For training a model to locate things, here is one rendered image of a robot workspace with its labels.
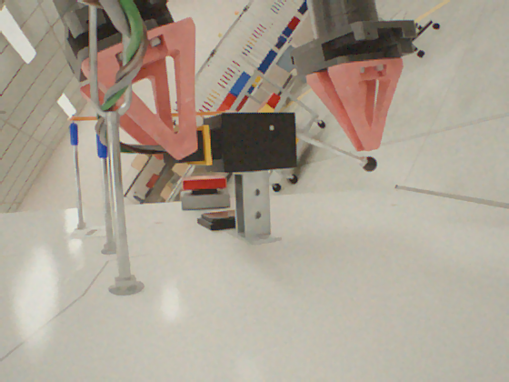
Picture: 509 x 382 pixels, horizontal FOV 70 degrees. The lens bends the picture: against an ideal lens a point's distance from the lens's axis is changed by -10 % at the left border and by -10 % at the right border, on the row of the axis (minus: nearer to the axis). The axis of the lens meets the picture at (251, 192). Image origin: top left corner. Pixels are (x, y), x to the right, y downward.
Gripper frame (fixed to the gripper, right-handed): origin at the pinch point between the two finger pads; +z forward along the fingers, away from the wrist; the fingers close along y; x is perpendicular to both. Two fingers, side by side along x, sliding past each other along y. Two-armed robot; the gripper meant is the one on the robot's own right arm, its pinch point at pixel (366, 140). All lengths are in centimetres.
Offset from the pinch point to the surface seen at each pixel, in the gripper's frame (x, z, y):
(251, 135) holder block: -11.7, -2.6, 2.5
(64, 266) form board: -25.6, 2.6, 1.9
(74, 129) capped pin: -22.8, -6.2, -11.4
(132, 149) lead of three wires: -19.6, -3.4, 1.9
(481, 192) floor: 129, 45, -81
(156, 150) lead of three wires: -18.0, -3.0, 1.1
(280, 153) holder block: -9.8, -1.0, 2.5
